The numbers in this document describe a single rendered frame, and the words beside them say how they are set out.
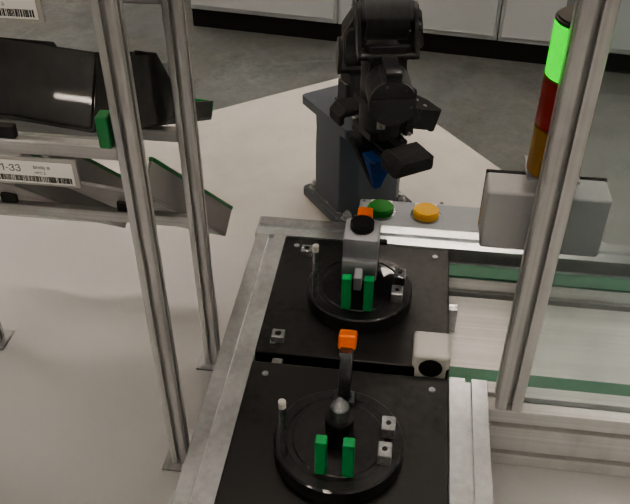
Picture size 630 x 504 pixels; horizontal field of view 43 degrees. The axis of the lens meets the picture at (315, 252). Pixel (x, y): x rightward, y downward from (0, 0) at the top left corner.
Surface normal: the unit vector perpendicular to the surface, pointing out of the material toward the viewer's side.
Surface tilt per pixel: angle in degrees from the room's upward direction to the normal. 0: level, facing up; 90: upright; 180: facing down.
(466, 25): 90
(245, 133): 0
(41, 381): 0
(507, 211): 90
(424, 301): 0
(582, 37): 90
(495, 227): 90
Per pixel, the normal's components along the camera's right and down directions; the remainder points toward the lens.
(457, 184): 0.00, -0.79
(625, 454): -0.13, 0.61
